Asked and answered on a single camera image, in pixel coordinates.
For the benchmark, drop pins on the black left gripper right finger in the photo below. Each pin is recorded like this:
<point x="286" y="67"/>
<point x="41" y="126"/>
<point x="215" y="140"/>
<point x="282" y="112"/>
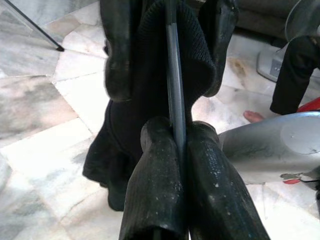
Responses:
<point x="215" y="195"/>

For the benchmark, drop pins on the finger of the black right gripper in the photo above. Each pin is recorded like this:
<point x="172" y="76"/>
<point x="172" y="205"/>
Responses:
<point x="118" y="75"/>
<point x="223" y="30"/>

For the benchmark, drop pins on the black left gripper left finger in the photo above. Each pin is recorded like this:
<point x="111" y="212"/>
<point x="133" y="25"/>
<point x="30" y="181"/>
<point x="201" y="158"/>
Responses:
<point x="155" y="187"/>

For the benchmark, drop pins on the black garment with yellow print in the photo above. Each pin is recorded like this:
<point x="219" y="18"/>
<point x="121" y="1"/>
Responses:
<point x="150" y="62"/>

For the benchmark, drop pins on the black plastic hanger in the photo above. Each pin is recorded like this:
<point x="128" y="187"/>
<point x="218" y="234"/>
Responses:
<point x="175" y="75"/>

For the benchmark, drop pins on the dark brown sofa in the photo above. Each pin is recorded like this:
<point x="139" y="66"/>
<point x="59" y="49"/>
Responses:
<point x="262" y="20"/>

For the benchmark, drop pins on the white standing fan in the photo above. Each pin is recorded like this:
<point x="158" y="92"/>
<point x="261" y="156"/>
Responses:
<point x="270" y="65"/>

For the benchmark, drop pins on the silver metal drying rack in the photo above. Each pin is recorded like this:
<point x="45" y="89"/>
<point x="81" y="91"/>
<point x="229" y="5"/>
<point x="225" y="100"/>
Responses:
<point x="59" y="47"/>

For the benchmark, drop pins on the person's black trouser leg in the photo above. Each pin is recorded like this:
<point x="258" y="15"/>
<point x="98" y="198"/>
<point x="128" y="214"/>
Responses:
<point x="295" y="75"/>

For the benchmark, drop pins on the person's bare foot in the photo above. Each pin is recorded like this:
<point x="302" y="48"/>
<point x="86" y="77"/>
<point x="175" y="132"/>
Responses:
<point x="253" y="117"/>

